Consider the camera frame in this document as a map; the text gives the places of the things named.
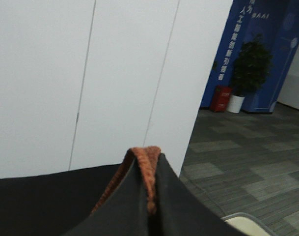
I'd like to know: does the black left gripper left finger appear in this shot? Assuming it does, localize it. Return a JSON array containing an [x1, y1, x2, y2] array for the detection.
[[64, 159, 149, 236]]

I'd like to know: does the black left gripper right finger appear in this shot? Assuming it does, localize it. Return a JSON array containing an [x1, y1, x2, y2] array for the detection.
[[149, 153, 244, 236]]

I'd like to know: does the brown microfibre towel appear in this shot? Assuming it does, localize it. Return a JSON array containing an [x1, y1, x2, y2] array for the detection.
[[91, 146, 161, 215]]

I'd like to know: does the red fire extinguisher box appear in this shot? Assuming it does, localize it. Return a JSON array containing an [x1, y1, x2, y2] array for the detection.
[[210, 85, 232, 112]]

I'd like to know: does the potted green plant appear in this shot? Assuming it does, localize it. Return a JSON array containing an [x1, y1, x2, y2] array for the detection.
[[227, 34, 272, 114]]

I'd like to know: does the blue printed banner wall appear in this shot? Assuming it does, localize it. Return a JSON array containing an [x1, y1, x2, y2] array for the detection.
[[200, 0, 299, 114]]

